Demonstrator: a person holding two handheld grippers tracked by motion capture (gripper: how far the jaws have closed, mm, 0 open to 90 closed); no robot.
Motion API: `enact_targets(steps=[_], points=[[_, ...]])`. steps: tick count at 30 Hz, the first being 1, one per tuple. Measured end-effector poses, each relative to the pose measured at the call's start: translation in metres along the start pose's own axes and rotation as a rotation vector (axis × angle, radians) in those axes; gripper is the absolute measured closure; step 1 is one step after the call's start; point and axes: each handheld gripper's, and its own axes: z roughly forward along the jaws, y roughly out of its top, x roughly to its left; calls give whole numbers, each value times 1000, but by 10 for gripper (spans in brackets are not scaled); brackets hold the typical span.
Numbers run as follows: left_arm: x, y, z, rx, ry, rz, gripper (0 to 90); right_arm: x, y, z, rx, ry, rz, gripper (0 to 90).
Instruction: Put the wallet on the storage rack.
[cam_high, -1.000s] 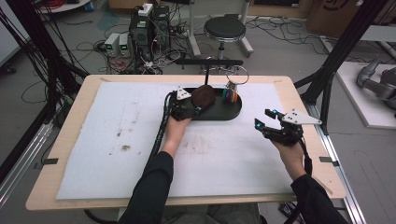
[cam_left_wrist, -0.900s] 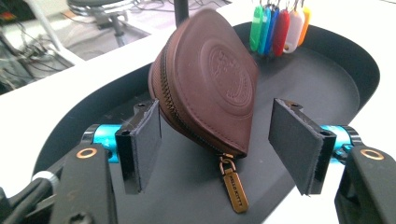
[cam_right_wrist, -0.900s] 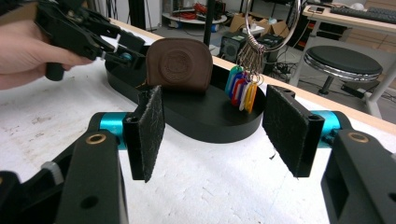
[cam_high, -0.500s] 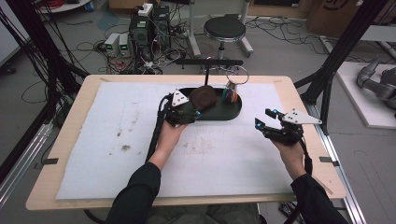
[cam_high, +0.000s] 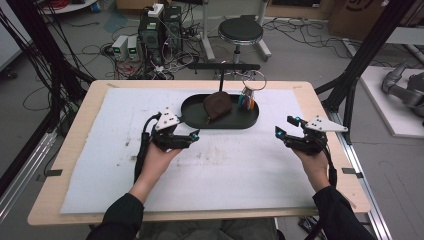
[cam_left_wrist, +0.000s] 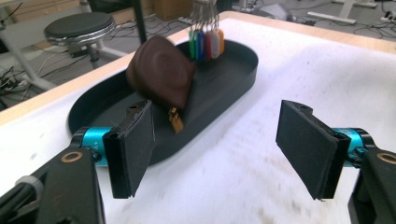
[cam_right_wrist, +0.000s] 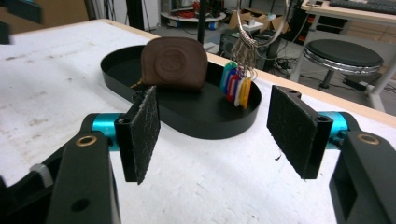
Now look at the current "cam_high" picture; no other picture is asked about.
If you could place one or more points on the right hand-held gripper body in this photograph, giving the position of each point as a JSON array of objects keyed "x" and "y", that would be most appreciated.
[{"x": 310, "y": 141}]

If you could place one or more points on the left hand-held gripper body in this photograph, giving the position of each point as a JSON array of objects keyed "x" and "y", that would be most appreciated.
[{"x": 166, "y": 138}]

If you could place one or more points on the black tray with hanger bar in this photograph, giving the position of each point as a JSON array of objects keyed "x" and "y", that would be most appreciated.
[{"x": 196, "y": 116}]

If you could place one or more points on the brown zip pouch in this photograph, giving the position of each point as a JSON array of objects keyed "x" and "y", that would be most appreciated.
[{"x": 217, "y": 105}]

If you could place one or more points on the person's right hand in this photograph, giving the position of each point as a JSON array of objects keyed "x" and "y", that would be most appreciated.
[{"x": 315, "y": 168}]

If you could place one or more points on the person's left hand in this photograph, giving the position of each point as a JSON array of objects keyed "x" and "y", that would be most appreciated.
[{"x": 158, "y": 166}]

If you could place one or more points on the black tape strip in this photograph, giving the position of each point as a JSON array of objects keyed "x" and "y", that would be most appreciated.
[
  {"x": 54, "y": 173},
  {"x": 350, "y": 171}
]

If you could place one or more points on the white foam mat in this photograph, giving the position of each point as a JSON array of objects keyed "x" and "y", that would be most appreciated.
[{"x": 200, "y": 186}]

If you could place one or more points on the grey bench power supply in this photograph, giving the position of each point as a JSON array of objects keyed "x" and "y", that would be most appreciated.
[
  {"x": 119, "y": 47},
  {"x": 133, "y": 48}
]

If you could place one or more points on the black device under table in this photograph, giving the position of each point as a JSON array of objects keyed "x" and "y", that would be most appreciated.
[{"x": 310, "y": 226}]

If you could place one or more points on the black computer tower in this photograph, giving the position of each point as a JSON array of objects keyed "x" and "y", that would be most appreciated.
[
  {"x": 151, "y": 38},
  {"x": 173, "y": 26}
]

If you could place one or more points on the wooden table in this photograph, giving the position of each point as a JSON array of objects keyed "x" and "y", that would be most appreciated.
[{"x": 81, "y": 133}]

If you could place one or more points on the white floor board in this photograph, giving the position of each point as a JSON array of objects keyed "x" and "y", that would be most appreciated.
[{"x": 393, "y": 120}]

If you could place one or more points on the person's legs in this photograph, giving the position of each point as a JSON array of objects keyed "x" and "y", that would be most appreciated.
[{"x": 206, "y": 231}]

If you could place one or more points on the round black stool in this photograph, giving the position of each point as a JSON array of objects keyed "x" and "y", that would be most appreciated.
[{"x": 240, "y": 30}]

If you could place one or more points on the white power adapter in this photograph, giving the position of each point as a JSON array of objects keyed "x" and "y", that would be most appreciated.
[{"x": 155, "y": 10}]

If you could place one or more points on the cardboard box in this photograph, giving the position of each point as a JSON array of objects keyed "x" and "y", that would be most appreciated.
[{"x": 356, "y": 20}]

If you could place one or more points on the white round table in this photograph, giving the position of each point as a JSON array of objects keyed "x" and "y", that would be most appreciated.
[{"x": 76, "y": 6}]

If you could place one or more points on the aluminium rail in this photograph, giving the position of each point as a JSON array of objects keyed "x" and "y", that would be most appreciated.
[
  {"x": 370, "y": 196},
  {"x": 23, "y": 180}
]

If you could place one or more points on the white desk frame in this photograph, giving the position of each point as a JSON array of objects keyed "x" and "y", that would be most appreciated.
[{"x": 207, "y": 40}]

